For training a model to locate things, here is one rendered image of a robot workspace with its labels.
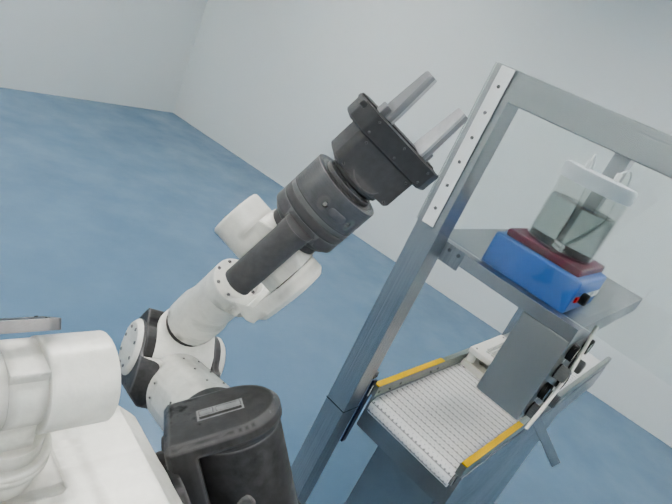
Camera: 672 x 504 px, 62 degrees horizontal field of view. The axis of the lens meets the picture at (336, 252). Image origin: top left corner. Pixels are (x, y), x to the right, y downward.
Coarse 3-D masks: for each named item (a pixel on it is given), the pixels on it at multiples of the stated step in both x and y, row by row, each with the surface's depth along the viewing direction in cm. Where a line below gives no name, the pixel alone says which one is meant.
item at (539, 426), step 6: (540, 420) 136; (534, 426) 136; (540, 426) 137; (540, 432) 138; (546, 432) 138; (540, 438) 139; (546, 438) 139; (546, 444) 140; (552, 444) 141; (546, 450) 141; (552, 450) 142; (552, 456) 143; (552, 462) 144; (558, 462) 144
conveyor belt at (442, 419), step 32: (416, 384) 151; (448, 384) 158; (384, 416) 135; (416, 416) 138; (448, 416) 144; (480, 416) 150; (416, 448) 129; (448, 448) 131; (480, 448) 137; (448, 480) 124
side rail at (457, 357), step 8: (504, 336) 198; (464, 352) 173; (448, 360) 164; (456, 360) 169; (432, 368) 157; (440, 368) 162; (408, 376) 146; (416, 376) 151; (392, 384) 141; (400, 384) 145; (376, 392) 136; (384, 392) 140
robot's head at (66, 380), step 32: (0, 352) 35; (32, 352) 36; (64, 352) 37; (96, 352) 38; (0, 384) 34; (32, 384) 35; (64, 384) 36; (96, 384) 37; (0, 416) 34; (32, 416) 36; (64, 416) 36; (96, 416) 38; (0, 448) 36; (32, 448) 38; (0, 480) 36
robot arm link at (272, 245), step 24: (288, 192) 59; (240, 216) 61; (264, 216) 61; (288, 216) 58; (240, 240) 61; (264, 240) 58; (288, 240) 56; (312, 240) 59; (336, 240) 60; (240, 264) 58; (264, 264) 58; (288, 264) 61; (240, 288) 59
